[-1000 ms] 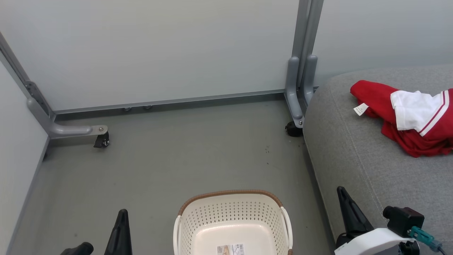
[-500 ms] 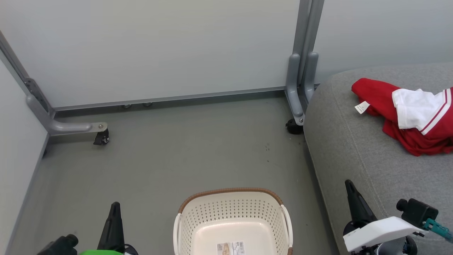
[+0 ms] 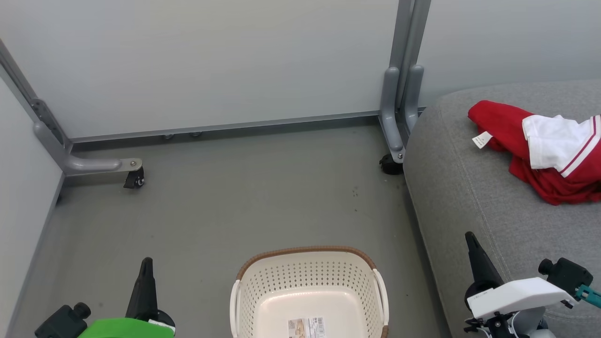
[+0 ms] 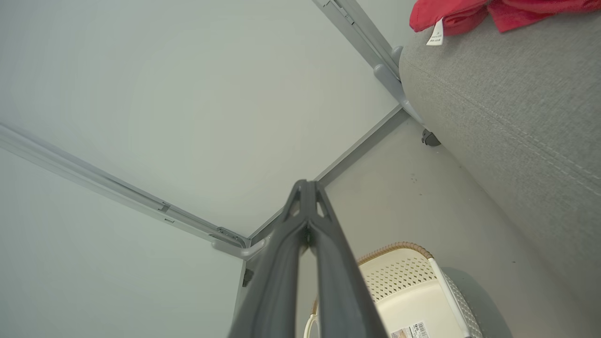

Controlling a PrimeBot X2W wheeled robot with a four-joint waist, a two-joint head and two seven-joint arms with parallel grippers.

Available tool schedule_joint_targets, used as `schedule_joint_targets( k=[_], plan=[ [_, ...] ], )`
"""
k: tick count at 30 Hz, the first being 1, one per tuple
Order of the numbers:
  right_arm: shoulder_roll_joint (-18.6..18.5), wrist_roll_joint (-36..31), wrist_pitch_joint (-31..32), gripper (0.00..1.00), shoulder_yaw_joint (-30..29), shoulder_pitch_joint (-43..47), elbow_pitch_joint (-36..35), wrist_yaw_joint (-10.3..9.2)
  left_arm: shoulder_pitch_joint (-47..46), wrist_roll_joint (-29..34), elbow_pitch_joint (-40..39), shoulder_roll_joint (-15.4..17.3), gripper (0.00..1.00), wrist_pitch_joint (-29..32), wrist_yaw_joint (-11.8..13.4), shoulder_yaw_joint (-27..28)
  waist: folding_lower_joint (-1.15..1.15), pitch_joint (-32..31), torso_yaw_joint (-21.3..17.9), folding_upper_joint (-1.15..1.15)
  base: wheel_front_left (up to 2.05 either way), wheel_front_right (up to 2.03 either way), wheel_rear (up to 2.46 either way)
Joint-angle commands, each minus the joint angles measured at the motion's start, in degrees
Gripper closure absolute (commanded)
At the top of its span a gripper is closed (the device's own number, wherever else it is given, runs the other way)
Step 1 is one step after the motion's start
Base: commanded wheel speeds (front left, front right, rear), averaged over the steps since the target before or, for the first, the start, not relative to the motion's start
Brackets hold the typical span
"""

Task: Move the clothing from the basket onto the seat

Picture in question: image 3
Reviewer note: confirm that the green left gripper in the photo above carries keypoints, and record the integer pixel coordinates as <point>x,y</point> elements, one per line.
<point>122,328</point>

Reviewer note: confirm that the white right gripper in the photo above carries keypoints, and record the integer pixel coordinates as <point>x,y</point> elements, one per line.
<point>512,295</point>

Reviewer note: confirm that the red garment with white stripes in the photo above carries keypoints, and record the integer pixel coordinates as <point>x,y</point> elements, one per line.
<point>502,124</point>

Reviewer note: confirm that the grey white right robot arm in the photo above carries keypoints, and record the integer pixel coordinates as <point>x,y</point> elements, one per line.
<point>533,326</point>

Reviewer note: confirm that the cream perforated laundry basket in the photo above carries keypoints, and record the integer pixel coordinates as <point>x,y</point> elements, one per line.
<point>305,281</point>

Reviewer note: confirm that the printed sticker inside basket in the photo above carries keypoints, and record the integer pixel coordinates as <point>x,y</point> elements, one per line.
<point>306,327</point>

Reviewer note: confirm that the grey fabric sofa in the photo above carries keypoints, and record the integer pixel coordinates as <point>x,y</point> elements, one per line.
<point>469,197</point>

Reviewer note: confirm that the grey angled partition leg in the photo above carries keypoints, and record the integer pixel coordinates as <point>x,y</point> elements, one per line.
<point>84,164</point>

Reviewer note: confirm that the grey partition leg beside sofa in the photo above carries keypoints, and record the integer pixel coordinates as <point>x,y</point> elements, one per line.
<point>399,84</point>

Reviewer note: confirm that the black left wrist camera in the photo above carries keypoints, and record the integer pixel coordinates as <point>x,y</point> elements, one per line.
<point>63,324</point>

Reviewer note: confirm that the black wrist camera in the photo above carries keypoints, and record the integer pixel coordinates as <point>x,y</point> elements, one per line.
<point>566,277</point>
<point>63,324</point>

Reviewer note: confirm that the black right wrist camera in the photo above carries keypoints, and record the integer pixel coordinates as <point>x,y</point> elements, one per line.
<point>566,277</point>

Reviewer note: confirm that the grey partition bottom rail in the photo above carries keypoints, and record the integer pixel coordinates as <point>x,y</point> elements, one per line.
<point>225,126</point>

